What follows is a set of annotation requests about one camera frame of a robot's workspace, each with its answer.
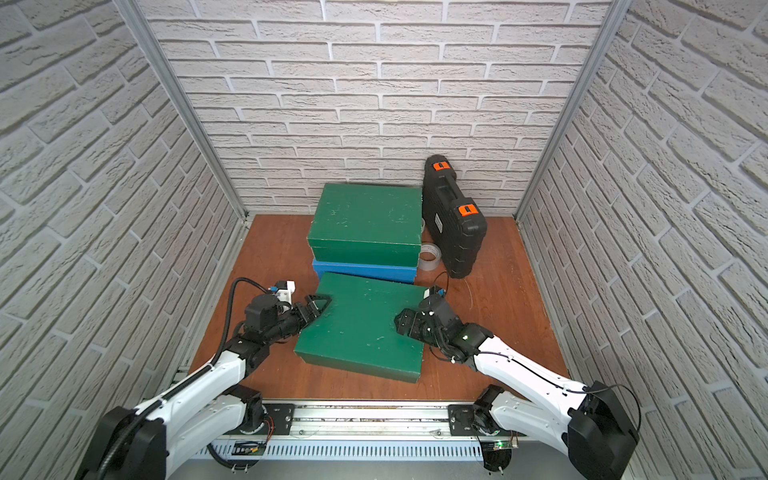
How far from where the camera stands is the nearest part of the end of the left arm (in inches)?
25.6

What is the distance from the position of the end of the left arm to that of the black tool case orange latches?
1.37 ft

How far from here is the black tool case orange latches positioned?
84cm
